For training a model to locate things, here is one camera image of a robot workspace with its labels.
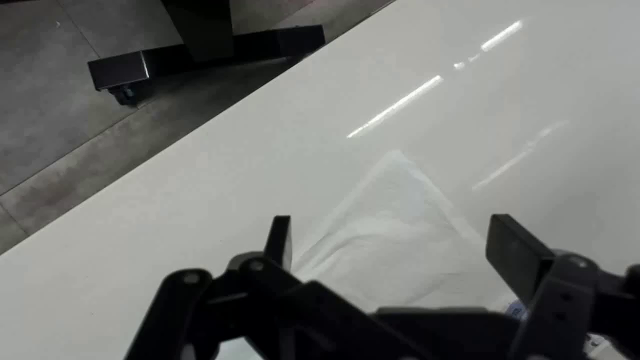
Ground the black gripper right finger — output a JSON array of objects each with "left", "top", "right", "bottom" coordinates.
[{"left": 484, "top": 211, "right": 640, "bottom": 360}]

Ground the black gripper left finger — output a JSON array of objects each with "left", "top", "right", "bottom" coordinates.
[{"left": 124, "top": 213, "right": 427, "bottom": 360}]

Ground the white cloth towel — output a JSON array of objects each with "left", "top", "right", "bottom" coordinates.
[{"left": 292, "top": 148, "right": 523, "bottom": 315}]

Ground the black caster wheel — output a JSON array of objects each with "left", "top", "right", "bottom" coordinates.
[{"left": 108, "top": 81, "right": 143, "bottom": 108}]

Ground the black stand base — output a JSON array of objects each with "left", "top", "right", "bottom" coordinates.
[{"left": 85, "top": 0, "right": 327, "bottom": 94}]

